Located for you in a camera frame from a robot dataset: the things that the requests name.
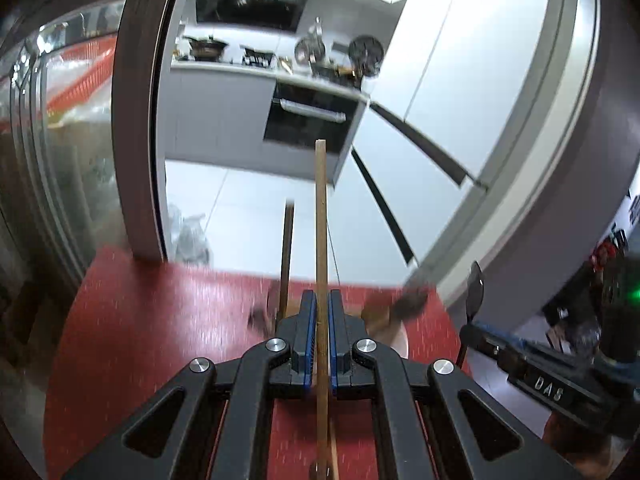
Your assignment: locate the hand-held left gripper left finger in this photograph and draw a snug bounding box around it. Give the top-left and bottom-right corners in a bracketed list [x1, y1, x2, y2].
[62, 290, 317, 480]

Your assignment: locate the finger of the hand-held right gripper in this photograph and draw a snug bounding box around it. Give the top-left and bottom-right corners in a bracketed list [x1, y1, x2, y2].
[471, 320, 533, 351]
[459, 324, 517, 367]

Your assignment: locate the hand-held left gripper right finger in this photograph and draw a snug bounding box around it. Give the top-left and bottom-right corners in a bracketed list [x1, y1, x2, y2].
[328, 290, 583, 480]

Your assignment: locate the black plastic spoon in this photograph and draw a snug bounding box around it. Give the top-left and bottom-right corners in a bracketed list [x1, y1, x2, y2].
[457, 260, 487, 367]

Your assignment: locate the person's right hand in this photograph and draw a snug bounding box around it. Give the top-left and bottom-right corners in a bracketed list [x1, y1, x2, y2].
[542, 407, 632, 464]

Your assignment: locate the dark brown wooden chopstick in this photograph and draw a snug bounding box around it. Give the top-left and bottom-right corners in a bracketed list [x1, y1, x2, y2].
[278, 199, 296, 324]

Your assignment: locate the clear plastic bag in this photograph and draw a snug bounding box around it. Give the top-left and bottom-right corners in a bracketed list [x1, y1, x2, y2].
[167, 203, 211, 266]

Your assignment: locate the built-in black oven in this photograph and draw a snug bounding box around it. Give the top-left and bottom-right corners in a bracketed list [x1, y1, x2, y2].
[263, 82, 361, 154]

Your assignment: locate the tall white cabinet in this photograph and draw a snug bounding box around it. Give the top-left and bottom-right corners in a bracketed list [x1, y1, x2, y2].
[330, 0, 572, 272]

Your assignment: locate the white kitchen counter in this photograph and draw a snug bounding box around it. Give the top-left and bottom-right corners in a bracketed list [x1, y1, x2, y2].
[169, 54, 372, 107]

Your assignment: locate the round dark strainer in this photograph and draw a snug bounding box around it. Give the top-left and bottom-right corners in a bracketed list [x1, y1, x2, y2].
[348, 34, 385, 74]

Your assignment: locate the round metal strainer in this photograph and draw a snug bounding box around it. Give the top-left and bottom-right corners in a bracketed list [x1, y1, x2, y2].
[294, 17, 327, 65]

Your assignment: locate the glass sliding door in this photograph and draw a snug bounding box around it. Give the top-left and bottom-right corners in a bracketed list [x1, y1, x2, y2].
[0, 0, 132, 286]

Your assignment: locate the dark frying pan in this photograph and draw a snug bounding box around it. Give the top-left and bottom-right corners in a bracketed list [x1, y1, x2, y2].
[182, 34, 230, 61]

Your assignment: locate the black range hood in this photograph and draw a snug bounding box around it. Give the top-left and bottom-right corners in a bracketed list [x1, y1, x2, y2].
[194, 0, 315, 32]

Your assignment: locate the red plastic crate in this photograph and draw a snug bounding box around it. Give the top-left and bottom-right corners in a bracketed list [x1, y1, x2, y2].
[44, 35, 119, 114]

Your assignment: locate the dark brown door frame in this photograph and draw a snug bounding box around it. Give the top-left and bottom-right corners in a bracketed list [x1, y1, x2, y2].
[112, 0, 202, 264]

